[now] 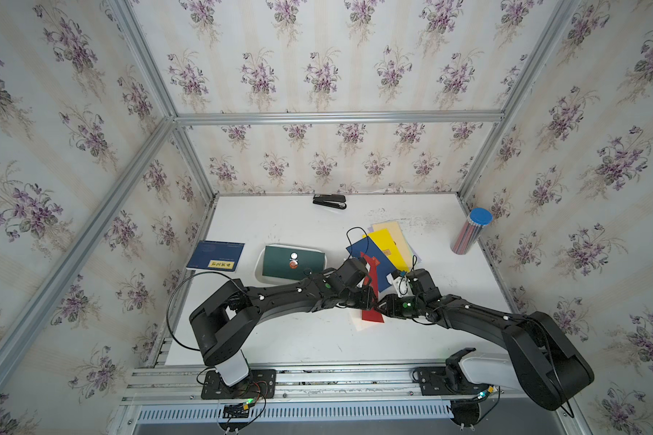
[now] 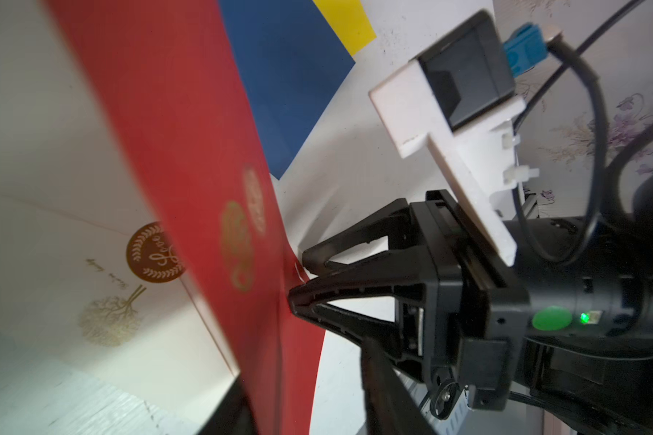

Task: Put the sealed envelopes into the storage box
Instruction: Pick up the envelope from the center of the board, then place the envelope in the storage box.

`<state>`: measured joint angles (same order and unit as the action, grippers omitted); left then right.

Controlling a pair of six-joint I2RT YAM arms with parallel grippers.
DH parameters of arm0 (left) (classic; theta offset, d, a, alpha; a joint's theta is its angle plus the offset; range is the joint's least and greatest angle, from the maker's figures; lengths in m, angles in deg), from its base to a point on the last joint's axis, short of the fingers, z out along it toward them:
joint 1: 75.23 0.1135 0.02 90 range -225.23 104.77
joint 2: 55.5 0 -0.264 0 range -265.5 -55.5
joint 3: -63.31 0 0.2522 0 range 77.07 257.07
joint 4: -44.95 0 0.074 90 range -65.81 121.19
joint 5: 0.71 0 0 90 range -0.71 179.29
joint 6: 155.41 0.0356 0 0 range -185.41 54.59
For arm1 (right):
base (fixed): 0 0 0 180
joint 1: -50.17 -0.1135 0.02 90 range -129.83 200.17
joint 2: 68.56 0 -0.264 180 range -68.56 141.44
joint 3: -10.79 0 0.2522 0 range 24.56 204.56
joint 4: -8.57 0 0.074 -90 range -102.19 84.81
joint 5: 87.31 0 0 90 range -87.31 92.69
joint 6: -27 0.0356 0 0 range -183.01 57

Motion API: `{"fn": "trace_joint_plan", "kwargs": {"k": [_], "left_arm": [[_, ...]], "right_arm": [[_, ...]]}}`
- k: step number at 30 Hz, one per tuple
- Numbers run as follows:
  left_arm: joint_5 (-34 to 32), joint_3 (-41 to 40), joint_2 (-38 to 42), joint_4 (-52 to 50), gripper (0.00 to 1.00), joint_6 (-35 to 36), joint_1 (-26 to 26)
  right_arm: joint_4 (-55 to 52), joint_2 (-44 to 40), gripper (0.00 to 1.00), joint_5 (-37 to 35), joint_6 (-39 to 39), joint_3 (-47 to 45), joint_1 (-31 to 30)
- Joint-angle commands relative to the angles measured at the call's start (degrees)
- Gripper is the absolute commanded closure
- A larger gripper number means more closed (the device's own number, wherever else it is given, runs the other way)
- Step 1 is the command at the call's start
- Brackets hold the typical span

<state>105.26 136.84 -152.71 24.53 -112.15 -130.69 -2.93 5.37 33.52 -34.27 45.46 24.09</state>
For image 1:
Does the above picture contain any blue envelope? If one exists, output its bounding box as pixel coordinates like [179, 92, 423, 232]
[346, 237, 397, 293]

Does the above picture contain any white envelope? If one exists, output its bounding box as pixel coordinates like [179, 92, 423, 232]
[349, 310, 367, 332]

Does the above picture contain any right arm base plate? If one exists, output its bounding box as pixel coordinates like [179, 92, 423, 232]
[412, 365, 490, 397]

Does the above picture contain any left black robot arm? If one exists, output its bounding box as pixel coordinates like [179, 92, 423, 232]
[189, 258, 378, 388]

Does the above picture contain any dark green envelope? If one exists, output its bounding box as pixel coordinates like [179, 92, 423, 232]
[262, 245, 328, 283]

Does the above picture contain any black stapler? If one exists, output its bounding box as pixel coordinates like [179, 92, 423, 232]
[312, 194, 348, 210]

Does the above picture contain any dark blue booklet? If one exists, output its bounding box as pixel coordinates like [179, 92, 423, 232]
[186, 240, 244, 272]

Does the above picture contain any yellow envelope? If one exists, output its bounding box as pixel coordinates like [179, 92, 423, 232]
[368, 230, 411, 271]

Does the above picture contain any beige envelope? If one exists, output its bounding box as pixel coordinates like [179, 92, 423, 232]
[371, 220, 415, 268]

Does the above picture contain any blue-lidded pencil tube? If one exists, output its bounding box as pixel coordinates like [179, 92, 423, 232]
[451, 208, 493, 255]

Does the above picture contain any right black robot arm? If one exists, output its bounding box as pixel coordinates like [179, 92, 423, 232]
[373, 269, 595, 411]

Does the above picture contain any small circuit board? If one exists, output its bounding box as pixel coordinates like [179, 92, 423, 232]
[222, 403, 253, 421]

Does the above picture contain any red envelope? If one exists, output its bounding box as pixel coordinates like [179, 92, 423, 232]
[361, 253, 384, 324]

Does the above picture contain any aluminium mounting rail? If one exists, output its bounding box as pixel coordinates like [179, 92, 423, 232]
[108, 362, 589, 435]

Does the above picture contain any white rectangular storage tray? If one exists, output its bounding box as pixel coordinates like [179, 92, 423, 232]
[254, 244, 328, 286]

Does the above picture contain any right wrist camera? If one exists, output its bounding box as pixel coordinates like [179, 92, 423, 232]
[388, 271, 410, 297]

